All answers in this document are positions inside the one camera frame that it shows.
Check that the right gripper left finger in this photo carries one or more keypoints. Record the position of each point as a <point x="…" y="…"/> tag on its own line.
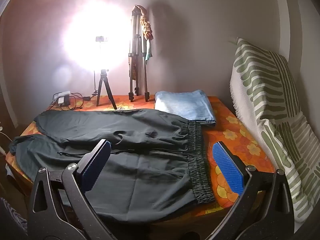
<point x="91" y="165"/>

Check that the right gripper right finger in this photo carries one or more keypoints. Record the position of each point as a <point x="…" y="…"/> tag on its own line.
<point x="231" y="166"/>

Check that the dark green pants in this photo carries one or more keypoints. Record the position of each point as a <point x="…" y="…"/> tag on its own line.
<point x="158" y="164"/>

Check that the orange floral bedsheet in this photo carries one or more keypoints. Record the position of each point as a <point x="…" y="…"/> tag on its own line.
<point x="228" y="129"/>

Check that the black power adapter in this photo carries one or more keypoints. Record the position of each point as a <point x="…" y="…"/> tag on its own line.
<point x="66" y="100"/>

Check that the folded light blue jeans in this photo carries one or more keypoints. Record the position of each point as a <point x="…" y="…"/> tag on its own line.
<point x="194" y="106"/>

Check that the white power strip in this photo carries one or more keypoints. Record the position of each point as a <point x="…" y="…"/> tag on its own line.
<point x="59" y="97"/>

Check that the green striped white pillow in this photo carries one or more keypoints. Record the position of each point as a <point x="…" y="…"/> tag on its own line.
<point x="266" y="102"/>

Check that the tall metal tripod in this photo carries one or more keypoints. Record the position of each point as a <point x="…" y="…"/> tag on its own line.
<point x="137" y="53"/>

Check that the colourful cloth on tripod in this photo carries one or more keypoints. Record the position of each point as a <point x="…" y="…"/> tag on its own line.
<point x="146" y="29"/>

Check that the bright ring light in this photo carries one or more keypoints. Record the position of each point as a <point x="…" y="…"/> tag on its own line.
<point x="97" y="36"/>

